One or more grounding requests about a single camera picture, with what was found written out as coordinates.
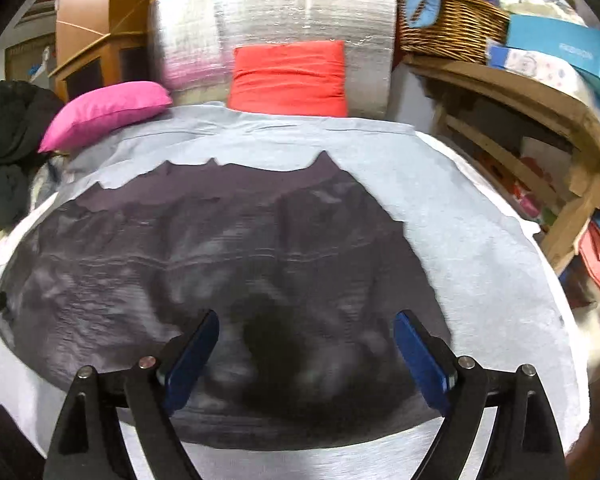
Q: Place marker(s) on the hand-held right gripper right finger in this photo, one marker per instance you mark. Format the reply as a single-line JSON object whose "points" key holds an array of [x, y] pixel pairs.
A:
{"points": [[422, 365]]}

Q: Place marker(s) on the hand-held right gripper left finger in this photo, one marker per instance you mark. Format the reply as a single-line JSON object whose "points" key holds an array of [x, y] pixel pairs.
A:
{"points": [[192, 360]]}

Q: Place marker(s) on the dark quilted jacket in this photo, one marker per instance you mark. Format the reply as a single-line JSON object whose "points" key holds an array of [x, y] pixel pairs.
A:
{"points": [[230, 260]]}

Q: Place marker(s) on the grey cloth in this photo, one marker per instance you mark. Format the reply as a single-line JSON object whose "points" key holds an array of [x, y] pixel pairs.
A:
{"points": [[480, 285]]}

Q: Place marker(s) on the grey printed garment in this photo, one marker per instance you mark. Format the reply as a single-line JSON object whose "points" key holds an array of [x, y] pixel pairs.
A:
{"points": [[47, 180]]}

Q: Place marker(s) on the white sheet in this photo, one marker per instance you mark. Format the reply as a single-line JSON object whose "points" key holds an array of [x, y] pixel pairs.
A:
{"points": [[580, 370]]}

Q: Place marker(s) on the black jacket pile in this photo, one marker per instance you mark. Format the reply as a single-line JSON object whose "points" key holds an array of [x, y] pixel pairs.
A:
{"points": [[10, 125]]}

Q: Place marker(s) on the magenta pillow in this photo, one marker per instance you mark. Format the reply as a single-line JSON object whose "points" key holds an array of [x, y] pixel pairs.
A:
{"points": [[105, 112]]}

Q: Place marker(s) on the wooden table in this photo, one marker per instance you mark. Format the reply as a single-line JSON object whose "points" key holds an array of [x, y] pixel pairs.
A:
{"points": [[530, 95]]}

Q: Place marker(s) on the red pillow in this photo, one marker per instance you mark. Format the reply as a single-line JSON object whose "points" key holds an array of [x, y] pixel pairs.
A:
{"points": [[290, 80]]}

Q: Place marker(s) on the wooden cabinet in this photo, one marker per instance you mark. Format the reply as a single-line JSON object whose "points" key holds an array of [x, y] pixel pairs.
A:
{"points": [[85, 10]]}

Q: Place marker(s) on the printed white package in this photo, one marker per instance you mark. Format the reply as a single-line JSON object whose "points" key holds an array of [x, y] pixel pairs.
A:
{"points": [[535, 67]]}

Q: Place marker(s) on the wicker basket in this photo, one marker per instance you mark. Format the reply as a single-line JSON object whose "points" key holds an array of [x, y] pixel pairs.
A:
{"points": [[450, 30]]}

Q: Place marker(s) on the blue cardboard box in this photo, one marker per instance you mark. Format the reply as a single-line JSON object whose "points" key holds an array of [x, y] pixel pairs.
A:
{"points": [[550, 42]]}

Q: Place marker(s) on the silver foil mat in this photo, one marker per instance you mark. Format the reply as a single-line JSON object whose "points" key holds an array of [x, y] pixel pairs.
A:
{"points": [[280, 10]]}

